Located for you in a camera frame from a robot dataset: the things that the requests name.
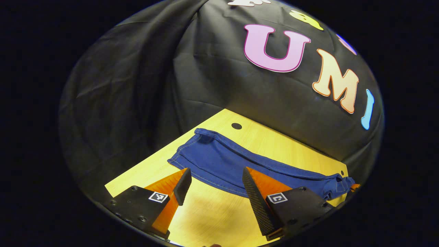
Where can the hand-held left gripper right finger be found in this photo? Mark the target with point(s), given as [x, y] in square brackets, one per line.
[255, 202]

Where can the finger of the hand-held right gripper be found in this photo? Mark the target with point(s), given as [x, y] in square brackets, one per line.
[355, 187]

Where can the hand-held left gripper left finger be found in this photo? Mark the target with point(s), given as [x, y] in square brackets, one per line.
[183, 187]

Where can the blue denim jeans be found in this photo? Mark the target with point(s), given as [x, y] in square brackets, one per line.
[223, 161]

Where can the black backdrop cloth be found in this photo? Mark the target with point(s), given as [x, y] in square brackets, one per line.
[137, 85]

